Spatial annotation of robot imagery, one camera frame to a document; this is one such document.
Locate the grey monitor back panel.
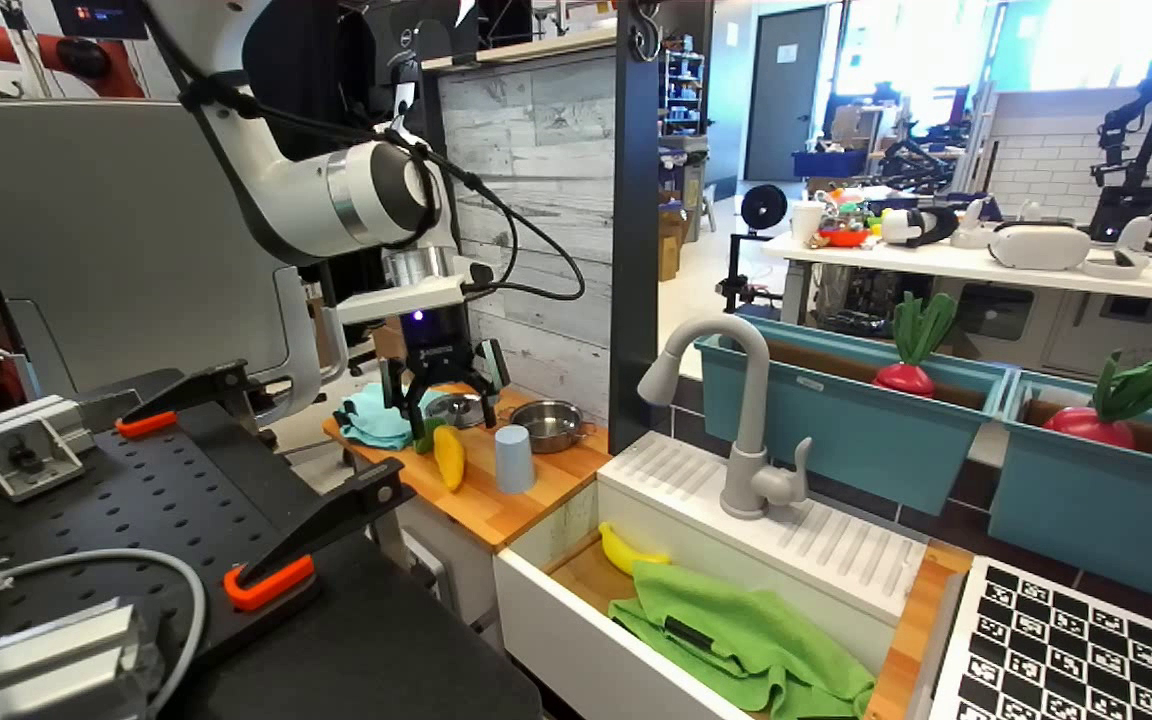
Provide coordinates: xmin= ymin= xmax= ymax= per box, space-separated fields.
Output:
xmin=0 ymin=99 xmax=329 ymax=402

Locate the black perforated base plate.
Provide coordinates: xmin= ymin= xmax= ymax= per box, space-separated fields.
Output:
xmin=0 ymin=395 xmax=548 ymax=720

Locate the grey door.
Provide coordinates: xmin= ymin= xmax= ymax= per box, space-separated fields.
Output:
xmin=746 ymin=5 xmax=831 ymax=186

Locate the teal planter box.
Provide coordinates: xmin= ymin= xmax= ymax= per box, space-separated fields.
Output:
xmin=983 ymin=366 xmax=1152 ymax=618
xmin=695 ymin=313 xmax=1015 ymax=519

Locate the teal cloth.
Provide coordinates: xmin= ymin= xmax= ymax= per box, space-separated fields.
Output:
xmin=329 ymin=385 xmax=418 ymax=456

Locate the grey toy faucet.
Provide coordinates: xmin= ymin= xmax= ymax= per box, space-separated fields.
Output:
xmin=631 ymin=313 xmax=817 ymax=523

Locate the aluminium extrusion rail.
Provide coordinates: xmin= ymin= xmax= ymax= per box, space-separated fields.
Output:
xmin=0 ymin=393 xmax=119 ymax=506

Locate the thin black frame post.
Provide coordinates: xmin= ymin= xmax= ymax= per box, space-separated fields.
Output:
xmin=418 ymin=64 xmax=465 ymax=155

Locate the white background table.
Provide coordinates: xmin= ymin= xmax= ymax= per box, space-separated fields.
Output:
xmin=769 ymin=230 xmax=1152 ymax=307

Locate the yellow toy banana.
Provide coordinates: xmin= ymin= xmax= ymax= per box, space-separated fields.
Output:
xmin=598 ymin=519 xmax=678 ymax=579

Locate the grey cable loop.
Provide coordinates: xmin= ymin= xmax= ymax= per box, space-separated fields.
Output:
xmin=0 ymin=543 xmax=213 ymax=710

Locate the red toy radish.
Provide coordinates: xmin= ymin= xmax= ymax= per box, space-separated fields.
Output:
xmin=1045 ymin=352 xmax=1152 ymax=451
xmin=869 ymin=286 xmax=966 ymax=400

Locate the grey-blue cup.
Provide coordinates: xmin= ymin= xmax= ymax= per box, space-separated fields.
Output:
xmin=492 ymin=421 xmax=539 ymax=498

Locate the wooden kitchen counter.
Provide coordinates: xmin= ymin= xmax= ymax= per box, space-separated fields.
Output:
xmin=329 ymin=366 xmax=611 ymax=551

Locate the white toy sink unit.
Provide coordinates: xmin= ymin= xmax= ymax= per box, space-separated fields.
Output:
xmin=492 ymin=427 xmax=934 ymax=720

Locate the red pipe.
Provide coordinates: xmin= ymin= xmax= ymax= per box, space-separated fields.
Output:
xmin=0 ymin=12 xmax=150 ymax=99

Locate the black white calibration board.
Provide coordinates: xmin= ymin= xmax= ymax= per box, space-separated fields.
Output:
xmin=929 ymin=551 xmax=1152 ymax=720

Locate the red bowl of toys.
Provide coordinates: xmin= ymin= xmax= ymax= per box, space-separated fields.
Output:
xmin=813 ymin=194 xmax=873 ymax=250

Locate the green cloth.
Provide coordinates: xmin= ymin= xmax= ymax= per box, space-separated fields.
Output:
xmin=605 ymin=559 xmax=880 ymax=720

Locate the white VR headset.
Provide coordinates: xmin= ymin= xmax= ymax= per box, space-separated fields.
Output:
xmin=983 ymin=220 xmax=1097 ymax=276

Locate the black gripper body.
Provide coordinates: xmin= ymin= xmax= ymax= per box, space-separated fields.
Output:
xmin=389 ymin=305 xmax=481 ymax=393

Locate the aluminium bracket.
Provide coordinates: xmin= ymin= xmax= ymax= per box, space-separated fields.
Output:
xmin=0 ymin=595 xmax=151 ymax=720

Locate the white wood backsplash panel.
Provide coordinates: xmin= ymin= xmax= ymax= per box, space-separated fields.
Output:
xmin=436 ymin=51 xmax=619 ymax=427

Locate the wide black frame post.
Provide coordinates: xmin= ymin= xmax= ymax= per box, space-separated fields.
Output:
xmin=605 ymin=0 xmax=668 ymax=456

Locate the small silver pot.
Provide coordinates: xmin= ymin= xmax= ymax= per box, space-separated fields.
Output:
xmin=507 ymin=395 xmax=588 ymax=460

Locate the round black device on stand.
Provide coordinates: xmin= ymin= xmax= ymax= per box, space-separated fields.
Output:
xmin=717 ymin=179 xmax=793 ymax=315

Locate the black clamp orange tip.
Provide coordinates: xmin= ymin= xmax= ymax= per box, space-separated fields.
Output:
xmin=218 ymin=456 xmax=418 ymax=614
xmin=107 ymin=357 xmax=259 ymax=442

